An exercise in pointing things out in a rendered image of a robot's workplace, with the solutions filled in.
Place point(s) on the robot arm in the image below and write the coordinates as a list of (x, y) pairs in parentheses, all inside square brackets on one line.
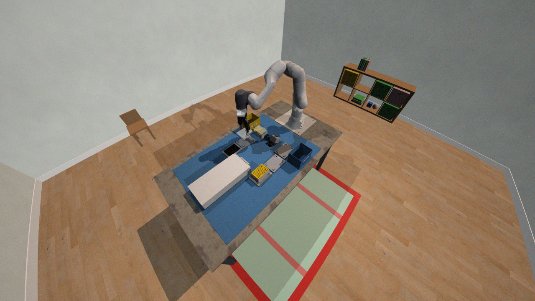
[(244, 98)]

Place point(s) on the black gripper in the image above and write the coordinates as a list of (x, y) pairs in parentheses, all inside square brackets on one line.
[(246, 123)]

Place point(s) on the yellow bin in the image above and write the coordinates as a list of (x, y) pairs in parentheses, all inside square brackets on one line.
[(254, 121)]

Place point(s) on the blue bench mat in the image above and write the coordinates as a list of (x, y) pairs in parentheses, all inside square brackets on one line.
[(235, 209)]

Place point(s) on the yellow plate with grid of black holes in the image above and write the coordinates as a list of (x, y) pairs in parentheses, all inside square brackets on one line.
[(260, 173)]

